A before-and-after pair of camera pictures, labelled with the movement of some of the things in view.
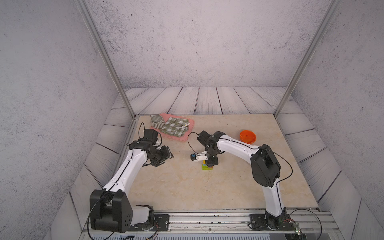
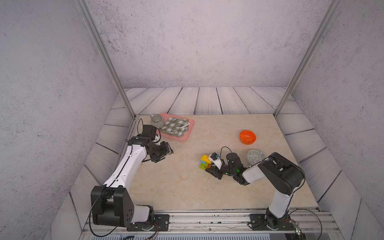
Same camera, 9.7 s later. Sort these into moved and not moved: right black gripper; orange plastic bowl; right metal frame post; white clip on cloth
Moved: right black gripper
Not moved: white clip on cloth; orange plastic bowl; right metal frame post
